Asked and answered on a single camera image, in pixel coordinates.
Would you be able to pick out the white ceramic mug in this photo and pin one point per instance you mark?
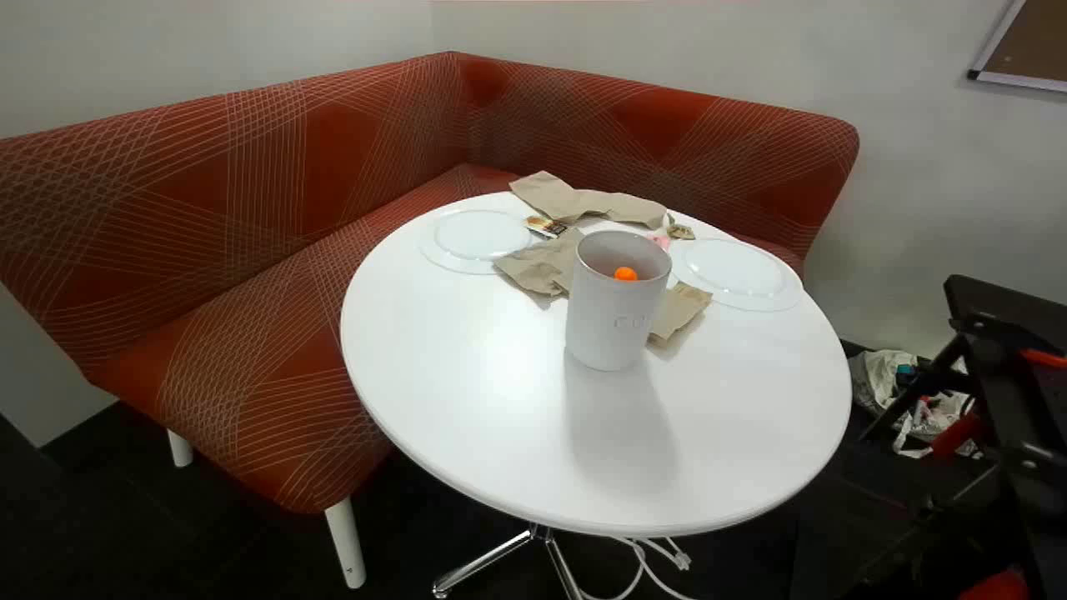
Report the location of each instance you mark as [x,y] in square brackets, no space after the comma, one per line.
[608,321]

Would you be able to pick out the clear plate left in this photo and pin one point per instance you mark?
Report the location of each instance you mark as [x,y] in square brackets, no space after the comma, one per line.
[471,242]

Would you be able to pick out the framed board on wall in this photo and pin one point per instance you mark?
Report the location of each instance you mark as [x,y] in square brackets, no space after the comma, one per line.
[1023,49]

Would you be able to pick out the brown napkin far side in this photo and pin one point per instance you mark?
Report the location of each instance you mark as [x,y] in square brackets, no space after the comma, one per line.
[560,201]

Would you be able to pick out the round white table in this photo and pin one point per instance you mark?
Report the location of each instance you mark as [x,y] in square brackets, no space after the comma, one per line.
[468,379]

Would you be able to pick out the orange patterned corner sofa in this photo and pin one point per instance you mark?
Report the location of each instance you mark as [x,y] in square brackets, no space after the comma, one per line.
[192,257]

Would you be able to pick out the orange marker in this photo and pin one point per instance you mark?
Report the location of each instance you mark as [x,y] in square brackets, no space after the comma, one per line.
[623,274]

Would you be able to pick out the brown napkin near mug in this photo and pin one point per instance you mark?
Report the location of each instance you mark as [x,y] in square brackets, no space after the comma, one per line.
[544,271]

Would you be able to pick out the orange black clamp upper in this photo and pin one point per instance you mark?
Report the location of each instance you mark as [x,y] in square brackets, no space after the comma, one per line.
[967,366]

